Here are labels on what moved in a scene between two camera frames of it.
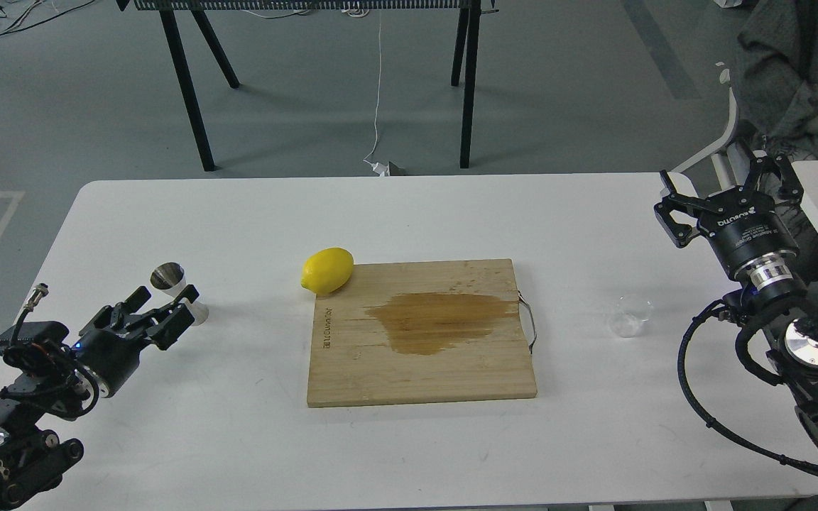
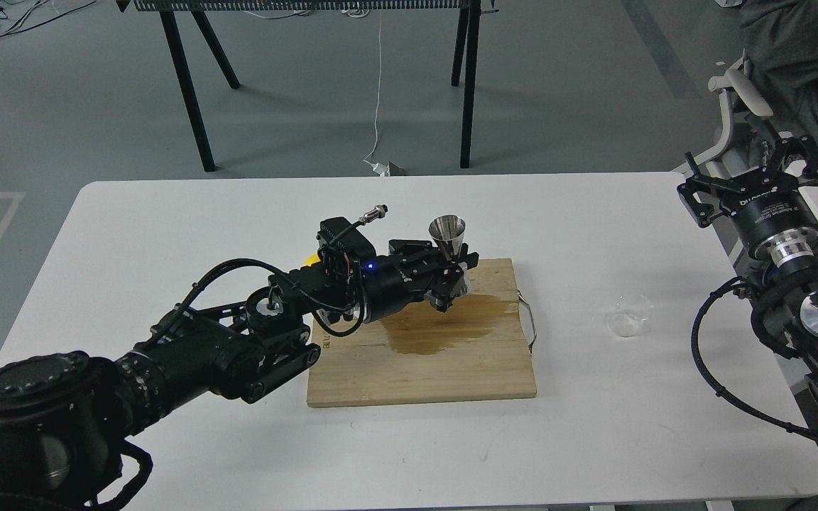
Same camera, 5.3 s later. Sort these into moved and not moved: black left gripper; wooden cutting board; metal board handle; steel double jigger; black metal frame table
Moved: steel double jigger; black left gripper
Not moved: black metal frame table; metal board handle; wooden cutting board
